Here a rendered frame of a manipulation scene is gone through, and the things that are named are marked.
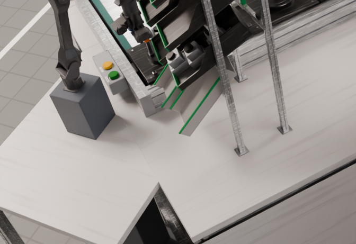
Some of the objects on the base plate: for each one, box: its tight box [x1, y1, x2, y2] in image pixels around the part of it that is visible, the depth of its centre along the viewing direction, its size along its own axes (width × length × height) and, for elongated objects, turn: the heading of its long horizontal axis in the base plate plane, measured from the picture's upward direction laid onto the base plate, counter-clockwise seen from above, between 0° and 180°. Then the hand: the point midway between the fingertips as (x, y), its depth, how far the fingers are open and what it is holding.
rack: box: [195, 0, 292, 157], centre depth 213 cm, size 21×36×80 cm, turn 37°
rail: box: [73, 0, 157, 118], centre depth 278 cm, size 6×89×11 cm, turn 37°
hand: (139, 35), depth 247 cm, fingers closed
